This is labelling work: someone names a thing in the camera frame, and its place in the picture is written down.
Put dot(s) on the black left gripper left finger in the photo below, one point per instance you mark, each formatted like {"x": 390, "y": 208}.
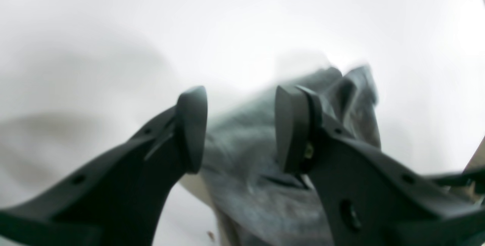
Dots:
{"x": 117, "y": 198}

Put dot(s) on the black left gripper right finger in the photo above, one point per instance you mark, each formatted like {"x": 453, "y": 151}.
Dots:
{"x": 369, "y": 198}

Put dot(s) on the grey T-shirt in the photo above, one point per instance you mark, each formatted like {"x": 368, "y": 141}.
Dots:
{"x": 258, "y": 191}

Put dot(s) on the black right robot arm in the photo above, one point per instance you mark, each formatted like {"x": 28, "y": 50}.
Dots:
{"x": 474, "y": 176}

